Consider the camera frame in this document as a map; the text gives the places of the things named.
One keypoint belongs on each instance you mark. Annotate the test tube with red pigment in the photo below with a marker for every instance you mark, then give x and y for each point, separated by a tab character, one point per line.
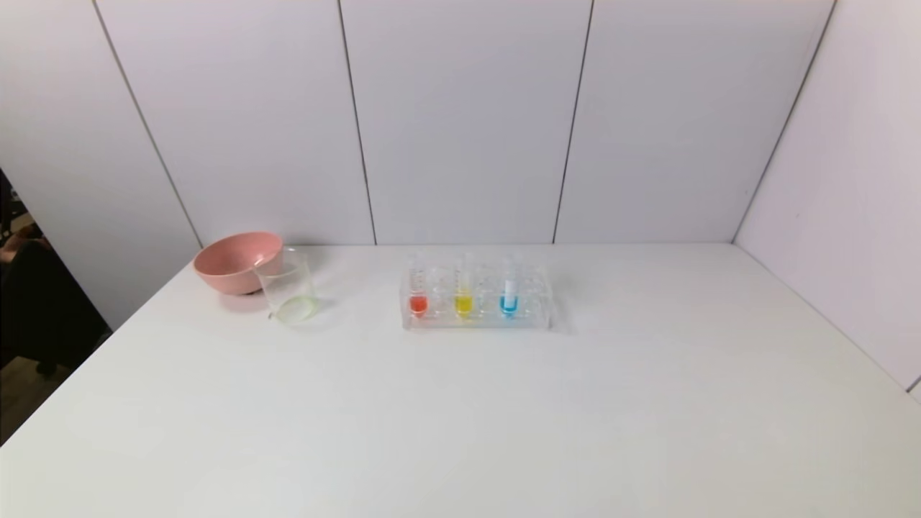
418	303

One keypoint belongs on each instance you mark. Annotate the test tube with yellow pigment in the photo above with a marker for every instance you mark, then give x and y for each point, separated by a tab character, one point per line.
464	303

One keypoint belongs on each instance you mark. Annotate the test tube with blue pigment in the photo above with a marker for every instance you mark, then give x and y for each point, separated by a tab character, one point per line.
510	302

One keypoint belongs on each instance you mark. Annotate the clear glass beaker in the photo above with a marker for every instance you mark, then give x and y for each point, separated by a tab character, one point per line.
293	306

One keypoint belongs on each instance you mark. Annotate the pink bowl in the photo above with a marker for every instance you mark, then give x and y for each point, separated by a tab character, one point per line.
230	270

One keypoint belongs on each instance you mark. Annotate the clear plastic test tube rack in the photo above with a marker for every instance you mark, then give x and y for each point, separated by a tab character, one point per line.
536	306

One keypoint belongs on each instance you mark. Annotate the bystander hand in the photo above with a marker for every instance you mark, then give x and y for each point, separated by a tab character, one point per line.
18	241

